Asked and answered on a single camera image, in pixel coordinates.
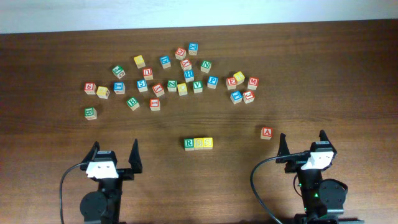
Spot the green Z block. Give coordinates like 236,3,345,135
167,80,177,92

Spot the blue X block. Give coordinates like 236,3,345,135
188,42,198,55

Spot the red A block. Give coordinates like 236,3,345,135
261,127,273,140

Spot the blue 5 block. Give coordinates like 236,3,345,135
136,80,148,92

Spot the blue P block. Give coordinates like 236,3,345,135
207,76,218,89

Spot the yellow block top left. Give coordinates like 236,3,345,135
133,55,146,68

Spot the red C block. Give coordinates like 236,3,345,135
175,47,187,60

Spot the red 6 block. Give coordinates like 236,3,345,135
84,82,96,95

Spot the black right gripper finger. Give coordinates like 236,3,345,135
277,133,290,161
319,130,329,143

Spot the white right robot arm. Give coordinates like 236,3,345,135
276,130,348,223

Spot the red X block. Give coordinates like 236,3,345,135
180,58,192,71

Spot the blue H block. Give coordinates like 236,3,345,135
184,70,195,83

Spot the red 3 block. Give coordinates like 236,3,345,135
243,90,255,104

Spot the yellow block far left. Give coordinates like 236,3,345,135
96,86,110,99

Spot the red M block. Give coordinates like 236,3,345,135
248,77,259,90

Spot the yellow S block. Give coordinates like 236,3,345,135
193,138,203,150
203,138,213,149

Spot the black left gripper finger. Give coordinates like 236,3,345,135
128,139,142,170
83,141,100,162

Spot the red U block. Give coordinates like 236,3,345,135
142,68,153,80

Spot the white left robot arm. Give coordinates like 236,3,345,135
80,140,143,224

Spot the yellow block near E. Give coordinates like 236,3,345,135
233,71,245,85

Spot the green N block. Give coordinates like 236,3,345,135
200,60,212,73

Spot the green B block far left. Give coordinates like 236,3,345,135
84,107,97,120

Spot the green J block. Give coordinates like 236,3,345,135
111,65,126,79

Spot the red I block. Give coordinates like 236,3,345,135
149,98,160,111

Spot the green V block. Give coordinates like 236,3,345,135
193,81,203,93

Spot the blue D block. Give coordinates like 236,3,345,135
160,55,171,69

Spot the red E block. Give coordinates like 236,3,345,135
226,77,237,90

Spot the green b block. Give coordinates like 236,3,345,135
84,107,97,120
126,97,140,111

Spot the yellow block centre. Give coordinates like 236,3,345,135
177,83,188,96

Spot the blue T block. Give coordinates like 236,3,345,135
230,91,243,104

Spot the green R block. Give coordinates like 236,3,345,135
183,138,195,151

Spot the red Y block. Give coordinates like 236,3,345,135
152,83,165,98

